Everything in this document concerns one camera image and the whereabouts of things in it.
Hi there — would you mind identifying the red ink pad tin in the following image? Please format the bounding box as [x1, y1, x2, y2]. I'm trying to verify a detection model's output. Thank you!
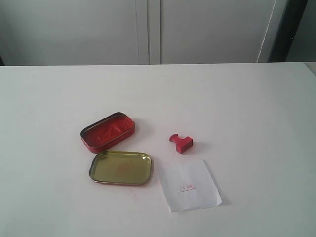
[80, 112, 135, 154]

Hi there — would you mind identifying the red stamp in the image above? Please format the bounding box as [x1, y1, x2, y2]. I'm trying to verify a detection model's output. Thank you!
[169, 134, 193, 154]

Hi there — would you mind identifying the white cabinet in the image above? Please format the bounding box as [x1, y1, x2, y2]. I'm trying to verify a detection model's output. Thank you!
[0, 0, 286, 66]

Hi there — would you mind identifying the dark door frame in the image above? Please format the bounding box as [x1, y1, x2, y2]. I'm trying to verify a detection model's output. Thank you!
[268, 0, 308, 63]

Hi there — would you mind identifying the white paper sheet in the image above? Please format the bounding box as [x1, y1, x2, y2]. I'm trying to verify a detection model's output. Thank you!
[159, 160, 222, 212]

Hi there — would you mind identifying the gold tin lid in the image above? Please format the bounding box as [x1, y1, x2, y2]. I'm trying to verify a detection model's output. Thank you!
[89, 151, 153, 186]

